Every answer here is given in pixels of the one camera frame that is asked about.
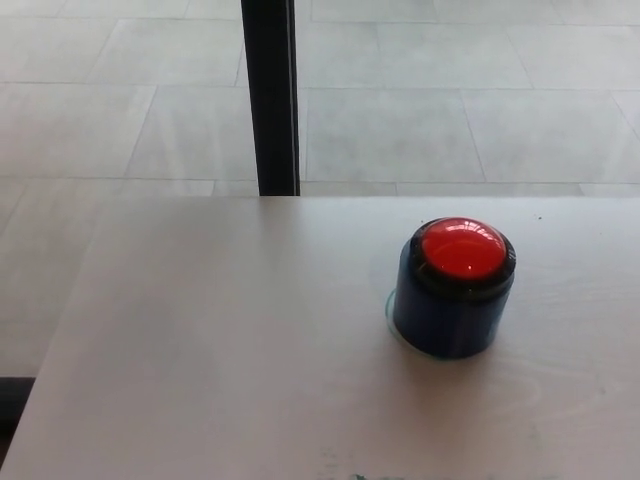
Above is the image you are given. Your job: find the red dome button blue base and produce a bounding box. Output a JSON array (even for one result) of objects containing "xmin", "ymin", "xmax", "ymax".
[{"xmin": 384, "ymin": 215, "xmax": 519, "ymax": 360}]

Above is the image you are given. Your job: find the black vertical post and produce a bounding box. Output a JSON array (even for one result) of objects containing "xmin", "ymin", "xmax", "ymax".
[{"xmin": 240, "ymin": 0, "xmax": 302, "ymax": 197}]

